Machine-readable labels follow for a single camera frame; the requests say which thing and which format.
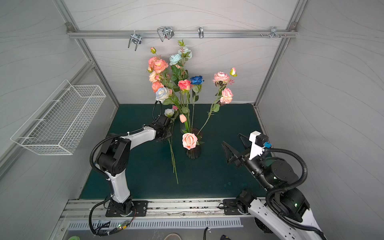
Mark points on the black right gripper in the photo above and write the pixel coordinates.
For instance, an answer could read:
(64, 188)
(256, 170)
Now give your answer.
(242, 156)

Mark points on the red ribbed glass vase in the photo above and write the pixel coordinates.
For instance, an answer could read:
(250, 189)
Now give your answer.
(197, 151)

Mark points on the large light pink rose stem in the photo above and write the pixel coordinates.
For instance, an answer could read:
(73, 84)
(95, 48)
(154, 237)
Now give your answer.
(191, 141)

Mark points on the pink rose stem with bud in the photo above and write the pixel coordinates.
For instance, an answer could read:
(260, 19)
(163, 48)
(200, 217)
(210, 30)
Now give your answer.
(224, 95)

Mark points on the white blue rose stem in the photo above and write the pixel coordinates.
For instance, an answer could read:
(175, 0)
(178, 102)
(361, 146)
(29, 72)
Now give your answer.
(170, 114)

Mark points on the dark blue rose stem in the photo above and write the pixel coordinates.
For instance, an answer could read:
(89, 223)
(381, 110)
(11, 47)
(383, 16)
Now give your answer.
(196, 82)

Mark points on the deep pink red rose stem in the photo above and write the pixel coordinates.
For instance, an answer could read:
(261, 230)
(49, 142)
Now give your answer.
(185, 87)

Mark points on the pale blue flower stem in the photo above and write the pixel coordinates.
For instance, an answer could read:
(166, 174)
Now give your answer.
(178, 62)

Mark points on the peach multi-bloom rose stem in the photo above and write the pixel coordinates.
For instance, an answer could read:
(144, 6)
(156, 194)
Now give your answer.
(156, 80)

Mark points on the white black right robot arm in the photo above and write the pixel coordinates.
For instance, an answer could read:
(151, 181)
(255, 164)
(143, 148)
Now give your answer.
(285, 211)

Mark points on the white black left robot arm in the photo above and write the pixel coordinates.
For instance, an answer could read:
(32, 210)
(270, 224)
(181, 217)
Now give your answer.
(110, 158)

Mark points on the metal bolt clamp right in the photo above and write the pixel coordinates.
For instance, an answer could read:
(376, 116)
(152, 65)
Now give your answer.
(273, 34)

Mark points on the metal hook clamp middle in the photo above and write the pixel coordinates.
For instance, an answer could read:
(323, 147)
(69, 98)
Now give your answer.
(165, 33)

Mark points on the metal hook clamp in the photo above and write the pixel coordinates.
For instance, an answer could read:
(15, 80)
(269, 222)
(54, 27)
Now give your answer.
(165, 33)
(135, 40)

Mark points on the metal hook clamp left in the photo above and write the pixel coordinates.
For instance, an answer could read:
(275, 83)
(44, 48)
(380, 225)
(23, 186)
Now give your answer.
(135, 40)

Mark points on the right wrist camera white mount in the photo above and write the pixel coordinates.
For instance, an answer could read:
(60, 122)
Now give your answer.
(259, 144)

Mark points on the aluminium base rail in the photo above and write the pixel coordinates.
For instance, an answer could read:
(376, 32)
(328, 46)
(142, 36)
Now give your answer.
(159, 208)

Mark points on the metal ring clamp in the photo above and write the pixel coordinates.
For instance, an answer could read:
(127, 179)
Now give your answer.
(201, 32)

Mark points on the white wire basket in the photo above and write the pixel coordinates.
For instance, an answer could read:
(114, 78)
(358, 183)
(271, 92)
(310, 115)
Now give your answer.
(58, 125)

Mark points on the white slotted cable duct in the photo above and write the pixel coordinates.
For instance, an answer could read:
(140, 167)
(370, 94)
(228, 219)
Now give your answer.
(146, 224)

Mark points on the aluminium crossbar rail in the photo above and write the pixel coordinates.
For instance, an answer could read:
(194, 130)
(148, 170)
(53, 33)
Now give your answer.
(179, 34)

